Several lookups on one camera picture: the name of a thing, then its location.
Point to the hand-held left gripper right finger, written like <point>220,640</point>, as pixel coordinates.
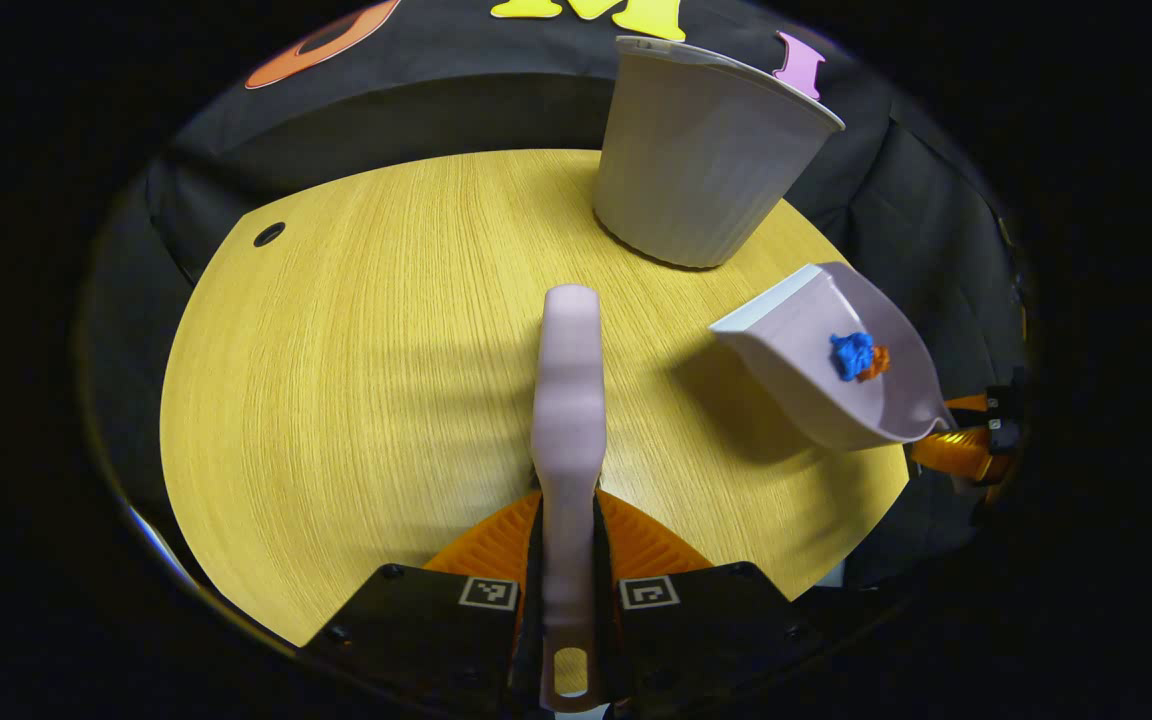
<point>706,630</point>

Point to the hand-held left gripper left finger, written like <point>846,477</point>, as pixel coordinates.
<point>416,630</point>

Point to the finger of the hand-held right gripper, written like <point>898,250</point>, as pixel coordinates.
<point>966,455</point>
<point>1001,402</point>

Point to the orange paper trash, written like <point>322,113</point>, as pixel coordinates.
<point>878,362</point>

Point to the blue paper trash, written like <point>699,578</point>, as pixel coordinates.
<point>850,356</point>

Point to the light grey plastic dustpan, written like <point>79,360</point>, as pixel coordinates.
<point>806,400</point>

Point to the grey plastic garbage bin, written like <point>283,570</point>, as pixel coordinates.
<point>696,160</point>

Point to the wooden desktop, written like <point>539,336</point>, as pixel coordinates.
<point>356,380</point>

